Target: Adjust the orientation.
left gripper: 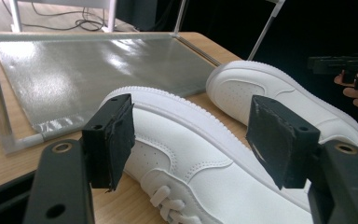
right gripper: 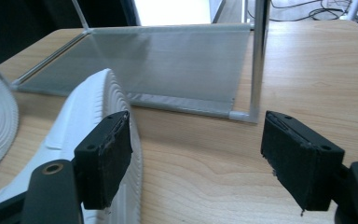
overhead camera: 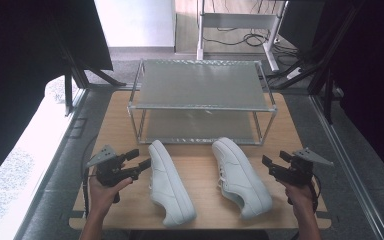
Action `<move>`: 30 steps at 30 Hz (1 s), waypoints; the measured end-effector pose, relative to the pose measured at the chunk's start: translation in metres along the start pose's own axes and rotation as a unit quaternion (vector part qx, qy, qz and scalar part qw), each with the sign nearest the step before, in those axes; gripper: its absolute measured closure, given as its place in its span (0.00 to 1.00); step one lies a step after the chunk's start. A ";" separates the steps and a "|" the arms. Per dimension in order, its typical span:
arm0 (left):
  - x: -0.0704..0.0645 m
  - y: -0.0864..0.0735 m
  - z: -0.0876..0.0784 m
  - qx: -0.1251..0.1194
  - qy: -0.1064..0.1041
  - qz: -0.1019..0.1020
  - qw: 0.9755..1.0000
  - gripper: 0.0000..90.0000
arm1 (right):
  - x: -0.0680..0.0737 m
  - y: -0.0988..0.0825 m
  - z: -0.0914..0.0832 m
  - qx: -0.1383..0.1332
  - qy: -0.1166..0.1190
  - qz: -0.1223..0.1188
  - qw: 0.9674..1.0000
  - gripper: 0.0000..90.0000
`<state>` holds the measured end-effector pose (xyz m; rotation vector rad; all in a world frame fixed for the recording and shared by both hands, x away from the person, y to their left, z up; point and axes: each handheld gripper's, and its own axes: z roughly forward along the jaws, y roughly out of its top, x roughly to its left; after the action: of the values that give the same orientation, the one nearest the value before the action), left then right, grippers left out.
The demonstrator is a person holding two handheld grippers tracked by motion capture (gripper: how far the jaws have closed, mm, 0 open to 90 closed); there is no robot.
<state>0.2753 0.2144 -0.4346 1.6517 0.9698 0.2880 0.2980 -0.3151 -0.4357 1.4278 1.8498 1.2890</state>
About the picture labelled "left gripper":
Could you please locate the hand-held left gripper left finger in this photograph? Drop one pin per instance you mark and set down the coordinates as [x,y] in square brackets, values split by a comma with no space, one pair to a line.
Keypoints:
[108,140]

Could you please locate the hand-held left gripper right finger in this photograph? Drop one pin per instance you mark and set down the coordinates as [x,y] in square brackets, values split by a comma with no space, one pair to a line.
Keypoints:
[276,140]

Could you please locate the white sneaker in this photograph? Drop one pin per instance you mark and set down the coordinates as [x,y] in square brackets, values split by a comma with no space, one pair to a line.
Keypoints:
[292,96]
[205,174]

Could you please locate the metal shoe rack grey shelf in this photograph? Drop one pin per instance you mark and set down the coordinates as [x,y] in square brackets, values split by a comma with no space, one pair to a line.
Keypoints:
[105,74]

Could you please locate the dark cabinet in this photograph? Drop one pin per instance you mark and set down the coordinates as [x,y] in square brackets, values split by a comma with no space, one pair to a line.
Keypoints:
[136,14]

